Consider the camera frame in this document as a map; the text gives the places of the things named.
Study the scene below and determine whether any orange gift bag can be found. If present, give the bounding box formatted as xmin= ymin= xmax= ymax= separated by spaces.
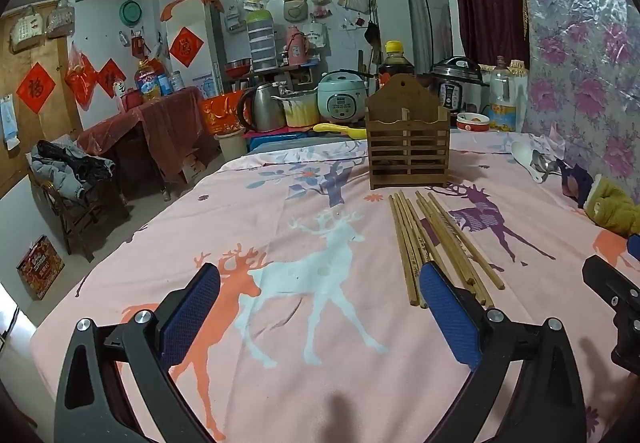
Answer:
xmin=201 ymin=93 xmax=246 ymax=136

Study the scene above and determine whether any dark jacket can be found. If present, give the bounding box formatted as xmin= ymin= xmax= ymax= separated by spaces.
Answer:
xmin=31 ymin=139 xmax=117 ymax=201

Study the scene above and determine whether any pile of wooden chopsticks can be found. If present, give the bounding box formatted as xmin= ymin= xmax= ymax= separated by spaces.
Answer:
xmin=389 ymin=190 xmax=506 ymax=309

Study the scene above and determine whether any white refrigerator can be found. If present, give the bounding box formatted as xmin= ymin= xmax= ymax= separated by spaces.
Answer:
xmin=162 ymin=0 xmax=226 ymax=96

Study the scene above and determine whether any wooden side table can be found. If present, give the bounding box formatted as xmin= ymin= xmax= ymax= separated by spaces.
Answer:
xmin=225 ymin=64 xmax=321 ymax=96

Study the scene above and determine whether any white plastic spoon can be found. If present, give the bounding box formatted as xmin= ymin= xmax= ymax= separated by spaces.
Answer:
xmin=511 ymin=140 xmax=546 ymax=184

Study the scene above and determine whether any light blue hanging packet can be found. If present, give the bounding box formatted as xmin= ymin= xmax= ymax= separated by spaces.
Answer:
xmin=0 ymin=96 xmax=21 ymax=151

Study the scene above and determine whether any white printed tote bag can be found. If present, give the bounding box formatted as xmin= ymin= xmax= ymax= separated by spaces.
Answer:
xmin=301 ymin=19 xmax=328 ymax=49

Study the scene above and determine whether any wooden utensil holder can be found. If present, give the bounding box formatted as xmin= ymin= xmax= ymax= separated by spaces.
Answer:
xmin=365 ymin=74 xmax=451 ymax=190

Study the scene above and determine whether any pink thermos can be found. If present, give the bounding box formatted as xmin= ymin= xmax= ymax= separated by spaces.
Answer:
xmin=284 ymin=26 xmax=308 ymax=66

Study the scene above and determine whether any wooden chair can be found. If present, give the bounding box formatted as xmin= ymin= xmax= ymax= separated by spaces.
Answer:
xmin=27 ymin=163 xmax=131 ymax=264

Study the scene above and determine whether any white hanging handbag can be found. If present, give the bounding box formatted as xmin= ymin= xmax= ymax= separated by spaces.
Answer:
xmin=46 ymin=0 xmax=76 ymax=39
xmin=10 ymin=4 xmax=43 ymax=54

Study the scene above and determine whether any steel electric kettle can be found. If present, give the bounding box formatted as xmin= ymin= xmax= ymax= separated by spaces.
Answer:
xmin=236 ymin=82 xmax=287 ymax=134

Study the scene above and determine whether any wooden door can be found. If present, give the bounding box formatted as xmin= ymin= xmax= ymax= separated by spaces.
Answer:
xmin=0 ymin=0 xmax=83 ymax=199

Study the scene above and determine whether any cooking oil bottle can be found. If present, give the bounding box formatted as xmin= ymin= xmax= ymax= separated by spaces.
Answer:
xmin=135 ymin=57 xmax=162 ymax=104

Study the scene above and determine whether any red basin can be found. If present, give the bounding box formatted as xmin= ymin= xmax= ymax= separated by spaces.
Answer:
xmin=223 ymin=58 xmax=252 ymax=78

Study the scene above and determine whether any black silver pressure cooker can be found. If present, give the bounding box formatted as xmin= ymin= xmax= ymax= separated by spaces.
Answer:
xmin=431 ymin=56 xmax=490 ymax=116

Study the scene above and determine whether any dark soy sauce bottle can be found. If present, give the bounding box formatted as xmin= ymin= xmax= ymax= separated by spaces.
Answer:
xmin=377 ymin=41 xmax=417 ymax=91

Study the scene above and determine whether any cream pot with lid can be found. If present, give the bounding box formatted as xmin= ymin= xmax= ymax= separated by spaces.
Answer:
xmin=272 ymin=90 xmax=321 ymax=128

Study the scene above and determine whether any blue low table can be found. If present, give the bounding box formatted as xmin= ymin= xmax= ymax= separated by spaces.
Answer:
xmin=242 ymin=126 xmax=368 ymax=154

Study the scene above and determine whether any white red rimmed bowl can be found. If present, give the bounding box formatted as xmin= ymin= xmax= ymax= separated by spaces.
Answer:
xmin=456 ymin=112 xmax=492 ymax=131

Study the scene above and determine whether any red diamond poster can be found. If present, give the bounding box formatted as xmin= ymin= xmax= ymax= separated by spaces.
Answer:
xmin=169 ymin=26 xmax=205 ymax=68
xmin=16 ymin=62 xmax=57 ymax=115
xmin=95 ymin=58 xmax=127 ymax=99

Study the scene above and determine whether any white bin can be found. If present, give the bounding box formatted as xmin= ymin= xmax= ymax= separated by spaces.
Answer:
xmin=215 ymin=129 xmax=248 ymax=161

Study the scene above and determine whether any clear yellow label bottle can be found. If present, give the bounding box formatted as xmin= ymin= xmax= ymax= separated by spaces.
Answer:
xmin=489 ymin=56 xmax=518 ymax=133

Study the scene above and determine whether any metal spoon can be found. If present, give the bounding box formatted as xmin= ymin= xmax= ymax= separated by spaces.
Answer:
xmin=530 ymin=149 xmax=563 ymax=176

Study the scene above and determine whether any navy blue cloth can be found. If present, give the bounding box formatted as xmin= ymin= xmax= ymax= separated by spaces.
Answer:
xmin=556 ymin=157 xmax=608 ymax=210

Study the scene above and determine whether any yellow green plush toy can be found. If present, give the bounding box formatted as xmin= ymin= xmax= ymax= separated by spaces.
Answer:
xmin=585 ymin=176 xmax=640 ymax=238

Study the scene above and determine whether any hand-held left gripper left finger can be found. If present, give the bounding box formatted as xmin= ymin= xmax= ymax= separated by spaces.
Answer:
xmin=54 ymin=263 xmax=222 ymax=443

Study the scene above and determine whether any yellow frying pan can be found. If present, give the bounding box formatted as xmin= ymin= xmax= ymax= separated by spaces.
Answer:
xmin=313 ymin=122 xmax=368 ymax=140

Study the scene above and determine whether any red printed box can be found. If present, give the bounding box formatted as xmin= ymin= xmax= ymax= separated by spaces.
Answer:
xmin=16 ymin=235 xmax=66 ymax=301

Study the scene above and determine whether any purple floral plastic sheet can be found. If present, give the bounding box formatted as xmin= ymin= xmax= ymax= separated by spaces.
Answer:
xmin=507 ymin=0 xmax=640 ymax=204

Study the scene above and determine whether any red hanging plastic bag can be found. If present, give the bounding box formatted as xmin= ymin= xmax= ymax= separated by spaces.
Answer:
xmin=64 ymin=46 xmax=96 ymax=111

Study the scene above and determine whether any table with red cloth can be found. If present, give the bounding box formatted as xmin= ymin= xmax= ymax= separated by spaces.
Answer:
xmin=76 ymin=86 xmax=206 ymax=201

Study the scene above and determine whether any cardboard box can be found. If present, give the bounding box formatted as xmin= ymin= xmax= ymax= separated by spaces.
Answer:
xmin=179 ymin=148 xmax=208 ymax=185

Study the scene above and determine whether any grey mattress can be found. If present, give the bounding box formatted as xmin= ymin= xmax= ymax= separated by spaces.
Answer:
xmin=245 ymin=136 xmax=371 ymax=156

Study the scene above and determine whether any grey tiered steamer green lid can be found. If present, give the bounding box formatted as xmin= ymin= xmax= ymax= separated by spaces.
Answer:
xmin=246 ymin=9 xmax=277 ymax=71

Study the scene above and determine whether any pink deer print bedsheet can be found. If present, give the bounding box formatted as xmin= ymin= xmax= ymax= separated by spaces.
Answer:
xmin=30 ymin=130 xmax=640 ymax=443

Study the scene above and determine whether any light green rice cooker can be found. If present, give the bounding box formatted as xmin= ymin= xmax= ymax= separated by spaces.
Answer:
xmin=318 ymin=70 xmax=371 ymax=126

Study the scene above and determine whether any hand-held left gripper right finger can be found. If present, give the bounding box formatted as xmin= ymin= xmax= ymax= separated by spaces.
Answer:
xmin=419 ymin=262 xmax=587 ymax=443

